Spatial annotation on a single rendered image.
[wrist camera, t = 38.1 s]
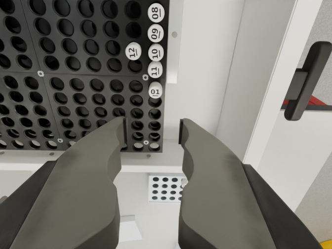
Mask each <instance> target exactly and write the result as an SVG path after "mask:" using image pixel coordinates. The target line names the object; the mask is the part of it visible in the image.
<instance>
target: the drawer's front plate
mask: <svg viewBox="0 0 332 249"><path fill-rule="evenodd" d="M321 3H322V0H245V2H244V7H243V11H242V15H241V20H240V25H239V29H238V34H237V39H236V43H235V48H234V53H233V57H232V62H231V67H230V71H229V76H228V81H227V85H226V90H225V94H224V99H223V104H222V108H221V113H220V118H219V122H218V127H217V132H216V136H215V137H216V138H217V139H219V140H220V141H221V142H222V143H224V144H225V145H226V146H227V147H228V148H229V149H230V150H231V151H232V152H233V153H234V154H235V155H236V156H237V157H238V158H239V159H240V160H241V161H242V163H243V164H251V166H252V167H253V168H254V169H255V170H257V168H258V165H259V162H260V160H261V157H262V155H263V152H264V150H265V147H266V144H267V142H268V139H269V137H270V134H271V132H272V129H273V126H274V124H275V121H276V119H277V116H278V114H279V111H280V108H281V106H282V103H283V101H284V98H285V95H286V93H287V90H288V88H289V85H290V83H291V80H292V78H293V75H294V73H295V70H296V67H297V65H298V62H299V60H300V57H301V54H302V52H303V49H304V47H305V44H306V42H307V39H308V36H309V34H310V31H311V29H312V26H313V24H314V21H315V18H316V16H317V13H318V11H319V8H320V6H321Z"/></svg>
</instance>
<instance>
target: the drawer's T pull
mask: <svg viewBox="0 0 332 249"><path fill-rule="evenodd" d="M331 52H332V43H331V42H329V41H317V42H315V43H313V44H312V45H311V47H310V49H309V52H308V54H307V57H306V59H305V62H304V64H303V67H302V68H296V70H295V73H294V75H293V78H292V80H291V83H290V85H289V88H288V90H287V93H286V95H285V98H284V100H289V101H288V104H287V106H286V109H285V111H284V117H285V119H286V120H287V121H298V120H300V119H301V117H302V115H303V113H304V110H305V108H306V106H307V104H308V102H309V100H310V97H311V95H312V93H313V91H314V89H315V87H316V84H317V82H318V80H319V78H320V76H321V74H322V71H323V69H324V67H325V65H326V63H327V61H328V59H329V56H330V54H331Z"/></svg>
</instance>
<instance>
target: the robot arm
mask: <svg viewBox="0 0 332 249"><path fill-rule="evenodd" d="M127 136H128V117H123V116H120V117H116V118H114V119H112V120H111V121H109V122H107V123H106V124H104V125H103V126H101V127H99V128H98V129H96V130H94V131H93V132H91V133H89V134H88V135H86V136H84V137H83V138H81V139H80V140H79V141H77V142H76V143H75V144H73V145H72V146H71V147H70V148H69V149H67V150H66V151H65V152H64V153H63V154H62V155H61V156H60V157H59V158H58V159H57V160H55V161H47V162H46V163H45V164H44V165H42V166H41V167H40V168H39V169H38V170H37V171H36V172H35V173H34V174H33V175H31V176H30V177H29V178H28V179H27V180H26V181H25V182H24V183H23V184H22V185H21V186H20V187H18V188H17V189H16V190H15V191H14V192H13V193H12V194H11V195H10V196H9V197H8V198H6V199H5V200H4V201H3V202H2V203H1V204H0V249H116V247H117V245H118V243H119V233H120V210H119V201H118V194H117V188H116V186H115V185H114V184H113V182H114V180H115V178H116V176H117V175H118V173H119V172H120V171H121V169H122V165H121V155H120V150H121V148H122V147H123V146H124V144H125V143H127ZM178 144H181V146H182V148H183V149H184V155H183V164H182V171H183V173H184V174H185V176H186V178H187V180H188V183H187V184H186V185H185V186H184V188H183V190H182V197H181V204H180V211H179V220H178V244H179V247H180V248H181V249H323V248H322V246H321V245H320V243H319V242H318V241H317V239H316V238H315V237H314V236H313V234H312V233H311V232H310V231H309V229H308V228H307V227H306V226H305V225H304V223H303V222H302V221H301V220H300V219H299V218H298V217H297V215H296V214H295V213H294V212H293V211H292V210H291V209H290V208H289V207H288V205H287V204H286V203H285V202H284V201H283V200H282V199H281V198H280V197H279V195H278V194H277V193H276V192H275V191H274V190H273V189H272V188H271V187H270V186H269V184H268V183H267V182H266V181H265V180H264V179H263V178H262V177H261V176H260V174H259V173H258V172H257V171H256V170H255V169H254V168H253V167H252V166H251V164H243V163H242V161H241V160H240V159H239V158H238V157H237V156H236V155H235V154H234V153H233V152H232V151H231V150H230V149H229V148H228V147H227V146H226V145H225V144H224V143H222V142H221V141H220V140H219V139H217V138H216V137H215V136H213V135H212V134H210V133H209V132H208V131H206V130H205V129H203V128H202V127H200V126H199V125H198V124H196V123H195V122H193V121H192V120H191V119H188V118H183V119H180V123H179V141H178Z"/></svg>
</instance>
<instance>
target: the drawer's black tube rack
mask: <svg viewBox="0 0 332 249"><path fill-rule="evenodd" d="M131 42H137V43H138V44H140V46H141V49H142V51H141V55H140V57H139V58H138V59H137V60H130V59H129V58H128V57H127V55H126V54H125V49H126V47H127V46H128V45H129V44H130V43H131ZM148 78H153V77H148V75H146V74H145V0H0V140H2V141H4V142H5V143H6V145H3V144H1V143H0V150H40V151H66V150H67V149H69V148H70V147H71V146H72V145H71V144H70V143H69V142H70V141H74V142H77V141H79V140H80V139H81V138H83V137H84V136H86V135H88V134H89V133H91V132H93V131H94V130H96V129H98V128H99V127H101V126H103V125H104V124H106V123H107V122H109V121H111V120H112V119H114V118H116V117H120V116H123V117H128V136H127V143H126V145H127V146H126V147H124V148H121V150H120V152H138V153H146V144H148V143H149V142H148V141H147V140H146V80H148ZM153 79H154V78H153ZM157 79H166V78H162V77H158V78H157ZM15 140H19V141H21V142H22V143H23V146H22V145H19V144H17V143H16V142H15ZM32 140H35V141H37V142H38V143H39V144H40V146H37V145H35V144H33V143H32ZM48 141H53V142H55V143H56V144H57V146H52V145H50V144H49V142H48ZM135 143H141V144H142V145H143V147H141V148H136V147H135V146H134V144H135Z"/></svg>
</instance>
